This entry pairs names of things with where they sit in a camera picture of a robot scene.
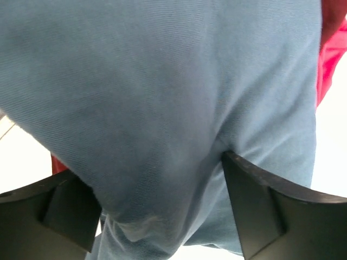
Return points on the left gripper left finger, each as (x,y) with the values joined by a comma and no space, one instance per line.
(54,218)

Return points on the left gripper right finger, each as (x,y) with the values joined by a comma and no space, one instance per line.
(277,219)

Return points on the teal blue t shirt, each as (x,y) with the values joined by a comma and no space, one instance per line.
(151,219)

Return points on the pink folded t shirt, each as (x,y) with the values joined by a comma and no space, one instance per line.
(330,48)

